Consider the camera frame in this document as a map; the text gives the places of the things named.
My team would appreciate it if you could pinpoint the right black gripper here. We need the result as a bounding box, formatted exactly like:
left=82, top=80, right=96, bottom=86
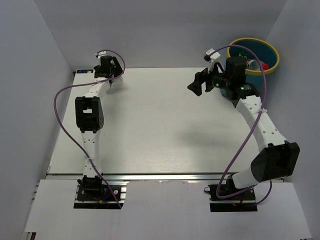
left=187, top=60, right=232, bottom=97

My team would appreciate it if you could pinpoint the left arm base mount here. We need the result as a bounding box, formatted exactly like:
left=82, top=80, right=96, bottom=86
left=73, top=175, right=125, bottom=210

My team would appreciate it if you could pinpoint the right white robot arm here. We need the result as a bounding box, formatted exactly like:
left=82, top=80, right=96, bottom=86
left=187, top=57, right=300, bottom=200

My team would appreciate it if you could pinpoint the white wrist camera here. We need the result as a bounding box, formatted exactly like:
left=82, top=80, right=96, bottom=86
left=204, top=48, right=221, bottom=73
left=95, top=50, right=108, bottom=59

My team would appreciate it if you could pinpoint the clear bottle with black label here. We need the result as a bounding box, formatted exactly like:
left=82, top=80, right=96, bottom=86
left=110, top=76, right=124, bottom=89

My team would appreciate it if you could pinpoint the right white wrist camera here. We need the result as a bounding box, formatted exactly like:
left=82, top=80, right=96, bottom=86
left=204, top=48, right=221, bottom=73

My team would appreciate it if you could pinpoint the teal bin with yellow rim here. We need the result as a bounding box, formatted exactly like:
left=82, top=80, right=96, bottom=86
left=226, top=37, right=280, bottom=97

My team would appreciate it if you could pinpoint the blue label sticker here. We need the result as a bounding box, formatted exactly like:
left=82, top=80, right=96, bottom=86
left=75, top=69, right=94, bottom=74

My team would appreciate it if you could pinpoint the green plastic bottle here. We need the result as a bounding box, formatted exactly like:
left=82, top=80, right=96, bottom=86
left=236, top=50, right=248, bottom=59

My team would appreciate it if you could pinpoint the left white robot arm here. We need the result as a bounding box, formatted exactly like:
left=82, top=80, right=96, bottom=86
left=75, top=51, right=123, bottom=178

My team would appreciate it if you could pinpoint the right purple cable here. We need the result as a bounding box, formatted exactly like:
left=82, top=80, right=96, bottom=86
left=204, top=44, right=273, bottom=206

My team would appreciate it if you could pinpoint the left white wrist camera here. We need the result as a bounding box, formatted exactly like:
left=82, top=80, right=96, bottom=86
left=95, top=50, right=108, bottom=59

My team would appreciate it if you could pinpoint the red label water bottle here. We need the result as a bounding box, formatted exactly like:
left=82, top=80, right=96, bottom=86
left=246, top=59, right=270, bottom=71

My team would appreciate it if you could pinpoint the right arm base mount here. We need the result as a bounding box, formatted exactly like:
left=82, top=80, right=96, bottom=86
left=203, top=184, right=258, bottom=213

